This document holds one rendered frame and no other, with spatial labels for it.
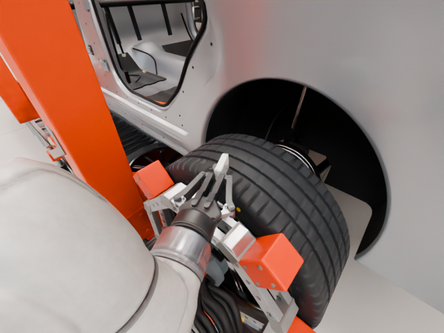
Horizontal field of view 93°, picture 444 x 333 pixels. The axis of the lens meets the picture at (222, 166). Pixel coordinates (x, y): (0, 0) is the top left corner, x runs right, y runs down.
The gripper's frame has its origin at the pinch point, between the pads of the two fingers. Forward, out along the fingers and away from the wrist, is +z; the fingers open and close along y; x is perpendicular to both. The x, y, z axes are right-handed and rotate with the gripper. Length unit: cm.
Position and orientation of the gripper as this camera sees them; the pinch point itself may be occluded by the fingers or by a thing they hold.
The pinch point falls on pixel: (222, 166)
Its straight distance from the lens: 50.7
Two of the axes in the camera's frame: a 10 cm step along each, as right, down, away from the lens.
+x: -0.6, -7.9, -6.2
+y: 9.6, 1.3, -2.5
